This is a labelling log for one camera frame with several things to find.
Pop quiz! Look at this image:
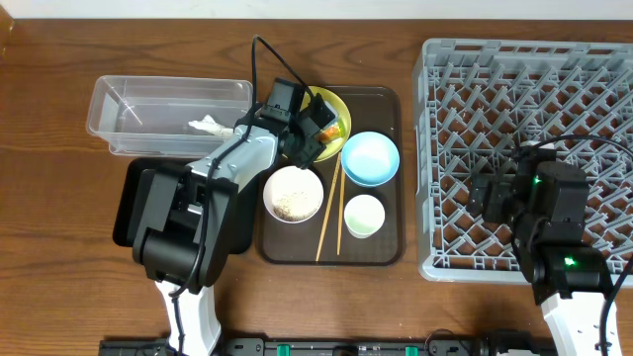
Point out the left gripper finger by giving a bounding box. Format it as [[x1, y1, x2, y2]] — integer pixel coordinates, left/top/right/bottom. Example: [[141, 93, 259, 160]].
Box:
[[306, 94, 338, 134], [291, 133, 325, 169]]

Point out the green orange snack wrapper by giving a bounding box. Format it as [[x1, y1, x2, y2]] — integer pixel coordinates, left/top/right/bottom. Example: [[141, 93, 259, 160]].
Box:
[[317, 121, 344, 144]]

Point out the white bowl with residue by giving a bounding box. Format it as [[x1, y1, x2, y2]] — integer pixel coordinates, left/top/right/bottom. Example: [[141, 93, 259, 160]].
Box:
[[262, 166, 324, 223]]

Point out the white tissue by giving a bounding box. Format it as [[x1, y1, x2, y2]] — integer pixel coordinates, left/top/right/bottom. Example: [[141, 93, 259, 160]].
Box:
[[188, 115, 233, 139]]

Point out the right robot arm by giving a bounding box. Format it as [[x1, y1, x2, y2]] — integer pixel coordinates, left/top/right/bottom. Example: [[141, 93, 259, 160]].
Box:
[[467, 144, 622, 355]]

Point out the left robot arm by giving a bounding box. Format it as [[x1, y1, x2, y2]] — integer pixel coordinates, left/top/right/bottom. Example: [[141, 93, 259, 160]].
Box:
[[116, 93, 340, 355]]

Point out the grey dishwasher rack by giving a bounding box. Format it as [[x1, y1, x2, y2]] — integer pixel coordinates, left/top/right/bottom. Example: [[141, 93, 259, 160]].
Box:
[[412, 39, 632, 284]]

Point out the yellow plate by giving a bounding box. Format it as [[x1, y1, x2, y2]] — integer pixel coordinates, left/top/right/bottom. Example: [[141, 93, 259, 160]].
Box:
[[301, 87, 351, 163]]

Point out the left wooden chopstick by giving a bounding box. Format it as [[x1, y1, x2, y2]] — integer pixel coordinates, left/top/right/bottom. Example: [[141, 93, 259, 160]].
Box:
[[315, 152, 341, 262]]

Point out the wooden chopstick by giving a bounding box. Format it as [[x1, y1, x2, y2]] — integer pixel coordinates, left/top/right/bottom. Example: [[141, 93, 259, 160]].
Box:
[[336, 163, 346, 256], [315, 152, 341, 262]]

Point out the right wooden chopstick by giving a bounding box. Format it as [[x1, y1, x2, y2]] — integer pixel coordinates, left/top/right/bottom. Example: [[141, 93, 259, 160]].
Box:
[[336, 163, 346, 256]]

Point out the light blue bowl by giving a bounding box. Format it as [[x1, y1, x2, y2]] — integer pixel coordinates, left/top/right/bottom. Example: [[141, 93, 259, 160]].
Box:
[[341, 132, 400, 188]]

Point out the small pale green cup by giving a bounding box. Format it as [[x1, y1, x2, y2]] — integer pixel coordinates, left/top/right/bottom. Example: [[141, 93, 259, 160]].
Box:
[[344, 195, 386, 239]]

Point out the clear plastic bin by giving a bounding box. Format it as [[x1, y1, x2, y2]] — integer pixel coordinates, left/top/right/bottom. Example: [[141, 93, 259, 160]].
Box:
[[86, 75, 252, 158]]

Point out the black plastic bin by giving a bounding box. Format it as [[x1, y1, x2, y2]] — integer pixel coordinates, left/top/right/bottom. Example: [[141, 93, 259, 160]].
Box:
[[113, 157, 260, 254]]

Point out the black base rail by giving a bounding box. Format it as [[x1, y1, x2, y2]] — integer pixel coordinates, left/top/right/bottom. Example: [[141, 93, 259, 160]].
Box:
[[97, 336, 545, 356]]

